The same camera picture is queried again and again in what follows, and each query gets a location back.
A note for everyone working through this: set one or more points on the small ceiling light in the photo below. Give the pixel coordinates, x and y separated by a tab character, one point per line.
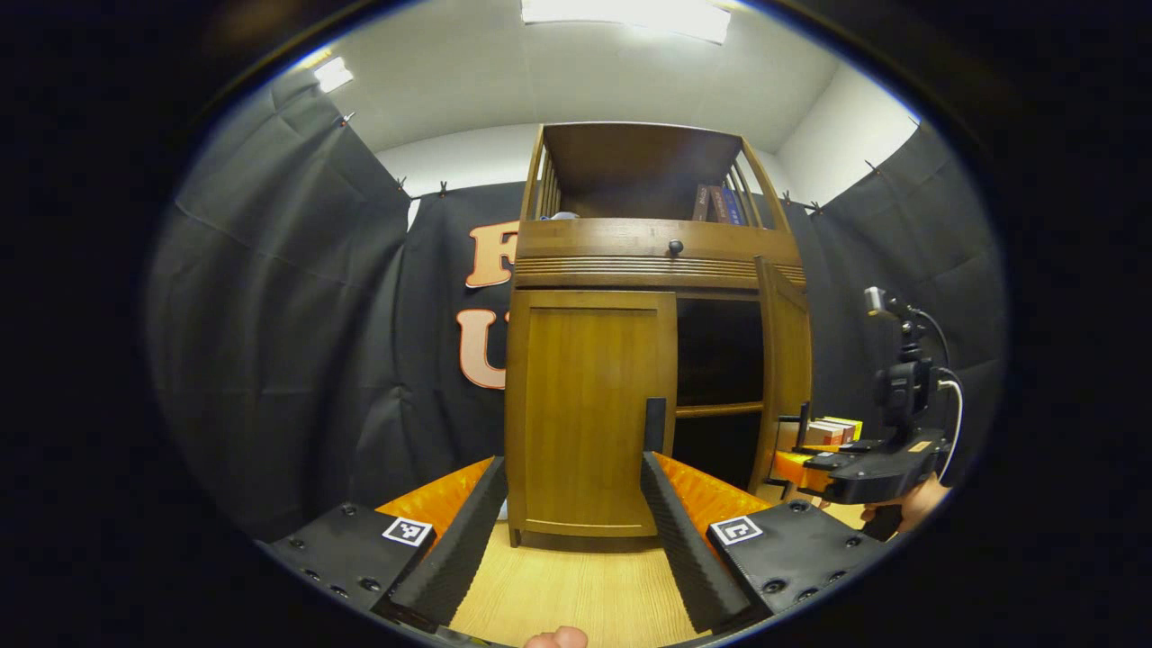
334	74

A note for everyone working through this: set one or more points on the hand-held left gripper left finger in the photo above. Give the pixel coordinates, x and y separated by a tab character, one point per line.
463	549

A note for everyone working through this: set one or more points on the wooden cabinet door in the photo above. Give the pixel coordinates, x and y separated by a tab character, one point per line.
787	360
585	405

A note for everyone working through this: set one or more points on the dark brown shelf book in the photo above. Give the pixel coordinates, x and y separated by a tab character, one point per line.
716	205

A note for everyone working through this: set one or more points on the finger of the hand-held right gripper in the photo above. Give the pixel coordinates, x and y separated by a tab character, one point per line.
792	470

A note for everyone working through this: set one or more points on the yellow book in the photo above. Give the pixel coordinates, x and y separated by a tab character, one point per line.
855	425

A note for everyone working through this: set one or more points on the black backdrop cloth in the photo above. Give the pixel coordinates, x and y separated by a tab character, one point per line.
297	360

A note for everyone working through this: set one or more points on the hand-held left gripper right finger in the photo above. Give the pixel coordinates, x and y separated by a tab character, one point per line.
679	549

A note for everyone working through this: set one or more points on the white and orange book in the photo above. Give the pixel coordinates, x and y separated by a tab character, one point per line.
821	436

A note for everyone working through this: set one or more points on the blue shelf book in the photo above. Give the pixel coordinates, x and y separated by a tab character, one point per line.
733	207

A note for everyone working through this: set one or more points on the large ceiling light panel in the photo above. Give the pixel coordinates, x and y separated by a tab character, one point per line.
630	13

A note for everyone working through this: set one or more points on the leaning brown shelf book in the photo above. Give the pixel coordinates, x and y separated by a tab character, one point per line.
700	203

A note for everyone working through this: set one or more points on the wooden drawer with black knob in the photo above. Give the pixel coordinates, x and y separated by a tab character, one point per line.
612	241

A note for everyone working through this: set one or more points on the wooden double-door shoe cabinet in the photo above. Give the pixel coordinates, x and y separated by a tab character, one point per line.
630	171

